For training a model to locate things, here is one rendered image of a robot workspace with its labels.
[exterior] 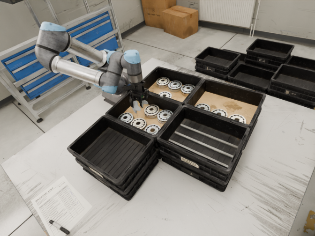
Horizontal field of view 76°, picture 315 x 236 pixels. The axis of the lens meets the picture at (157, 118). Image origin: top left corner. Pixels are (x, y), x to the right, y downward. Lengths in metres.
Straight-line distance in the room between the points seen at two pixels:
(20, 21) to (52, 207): 2.88
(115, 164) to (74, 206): 0.32
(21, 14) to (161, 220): 3.30
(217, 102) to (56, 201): 1.15
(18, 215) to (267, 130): 2.23
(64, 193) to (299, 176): 1.30
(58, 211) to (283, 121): 1.47
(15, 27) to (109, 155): 2.82
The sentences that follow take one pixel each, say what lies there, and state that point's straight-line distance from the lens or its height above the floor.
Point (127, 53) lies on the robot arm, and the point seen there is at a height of 1.32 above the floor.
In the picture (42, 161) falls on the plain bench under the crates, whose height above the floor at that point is 0.70.
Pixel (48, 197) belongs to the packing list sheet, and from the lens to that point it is 1.40.
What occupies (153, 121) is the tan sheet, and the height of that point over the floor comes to 0.83.
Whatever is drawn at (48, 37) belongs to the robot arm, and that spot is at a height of 1.39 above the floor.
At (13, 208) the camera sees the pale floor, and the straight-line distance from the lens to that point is 2.49.
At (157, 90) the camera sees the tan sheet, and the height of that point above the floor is 0.83.
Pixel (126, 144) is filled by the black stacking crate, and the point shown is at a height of 0.83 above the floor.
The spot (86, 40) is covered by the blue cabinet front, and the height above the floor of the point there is 0.65.
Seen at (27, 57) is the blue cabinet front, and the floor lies 0.79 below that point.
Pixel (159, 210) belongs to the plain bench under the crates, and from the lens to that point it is 1.13.
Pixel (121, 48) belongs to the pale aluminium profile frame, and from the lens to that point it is 3.52.
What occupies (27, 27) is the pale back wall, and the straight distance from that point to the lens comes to 3.73.
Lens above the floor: 1.76
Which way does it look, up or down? 45 degrees down
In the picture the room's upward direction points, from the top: 11 degrees counter-clockwise
